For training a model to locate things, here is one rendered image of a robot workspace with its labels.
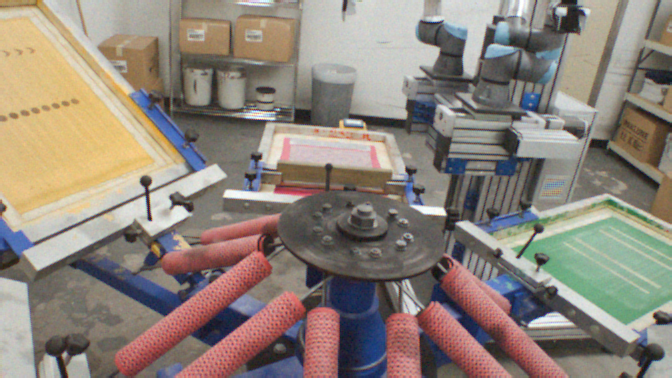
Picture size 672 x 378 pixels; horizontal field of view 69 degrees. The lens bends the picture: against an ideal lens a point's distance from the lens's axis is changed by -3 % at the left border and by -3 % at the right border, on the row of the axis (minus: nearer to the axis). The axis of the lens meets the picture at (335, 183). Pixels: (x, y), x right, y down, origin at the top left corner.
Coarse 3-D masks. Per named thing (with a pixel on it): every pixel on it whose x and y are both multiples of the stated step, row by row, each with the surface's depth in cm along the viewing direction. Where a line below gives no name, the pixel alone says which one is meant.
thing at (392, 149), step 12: (264, 132) 219; (276, 132) 230; (288, 132) 231; (300, 132) 231; (312, 132) 231; (324, 132) 231; (336, 132) 231; (348, 132) 231; (360, 132) 232; (372, 132) 234; (264, 144) 206; (396, 144) 223; (264, 156) 195; (396, 156) 210; (396, 168) 199
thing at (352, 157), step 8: (336, 152) 216; (344, 152) 217; (352, 152) 218; (360, 152) 219; (368, 152) 220; (376, 152) 221; (336, 160) 208; (344, 160) 209; (352, 160) 210; (360, 160) 211; (368, 160) 212; (376, 160) 213
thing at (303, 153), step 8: (288, 144) 219; (288, 152) 211; (296, 152) 212; (304, 152) 212; (312, 152) 213; (320, 152) 214; (328, 152) 215; (288, 160) 203; (296, 160) 204; (304, 160) 205; (312, 160) 206; (320, 160) 207; (328, 160) 207; (280, 192) 177; (288, 192) 178; (296, 192) 178; (304, 192) 179; (312, 192) 180
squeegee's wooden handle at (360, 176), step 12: (276, 168) 175; (288, 168) 175; (300, 168) 175; (312, 168) 176; (336, 168) 176; (348, 168) 176; (360, 168) 177; (372, 168) 178; (384, 168) 179; (288, 180) 177; (300, 180) 177; (312, 180) 178; (324, 180) 178; (336, 180) 178; (348, 180) 178; (360, 180) 178; (372, 180) 178; (384, 180) 179
